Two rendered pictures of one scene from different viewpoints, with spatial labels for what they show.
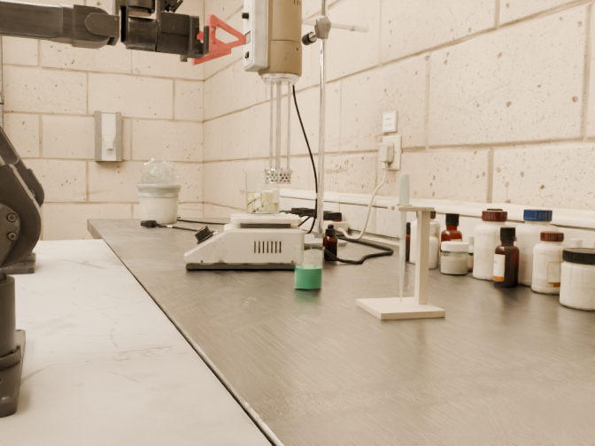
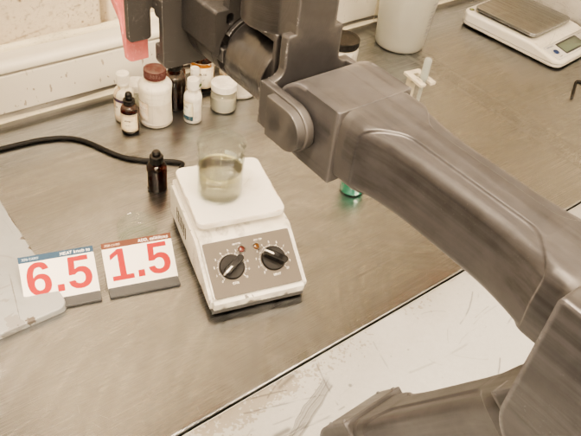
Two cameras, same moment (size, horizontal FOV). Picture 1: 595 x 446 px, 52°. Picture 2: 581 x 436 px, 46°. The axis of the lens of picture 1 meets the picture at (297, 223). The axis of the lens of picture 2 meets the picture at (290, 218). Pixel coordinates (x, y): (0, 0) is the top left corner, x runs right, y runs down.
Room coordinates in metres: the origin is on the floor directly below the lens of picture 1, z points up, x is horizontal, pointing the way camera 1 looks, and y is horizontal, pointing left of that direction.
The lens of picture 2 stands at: (1.24, 0.74, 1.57)
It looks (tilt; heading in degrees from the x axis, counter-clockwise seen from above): 42 degrees down; 250
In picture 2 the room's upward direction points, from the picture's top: 8 degrees clockwise
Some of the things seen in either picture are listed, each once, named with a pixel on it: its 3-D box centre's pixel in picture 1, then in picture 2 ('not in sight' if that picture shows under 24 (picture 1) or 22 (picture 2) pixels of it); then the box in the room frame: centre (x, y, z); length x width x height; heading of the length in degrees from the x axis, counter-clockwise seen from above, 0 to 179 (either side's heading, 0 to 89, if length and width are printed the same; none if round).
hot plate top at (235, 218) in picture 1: (265, 218); (228, 190); (1.08, 0.06, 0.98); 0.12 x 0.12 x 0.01; 7
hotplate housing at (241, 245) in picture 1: (250, 242); (233, 227); (1.07, 0.08, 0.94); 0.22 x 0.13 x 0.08; 97
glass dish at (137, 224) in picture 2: not in sight; (137, 230); (1.20, 0.04, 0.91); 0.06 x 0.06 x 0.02
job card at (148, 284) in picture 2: not in sight; (140, 264); (1.20, 0.11, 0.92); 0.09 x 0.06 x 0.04; 5
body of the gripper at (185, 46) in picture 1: (175, 38); (227, 30); (1.13, 0.23, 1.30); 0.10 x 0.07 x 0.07; 22
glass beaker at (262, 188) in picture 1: (261, 194); (220, 169); (1.09, 0.07, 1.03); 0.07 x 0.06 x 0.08; 95
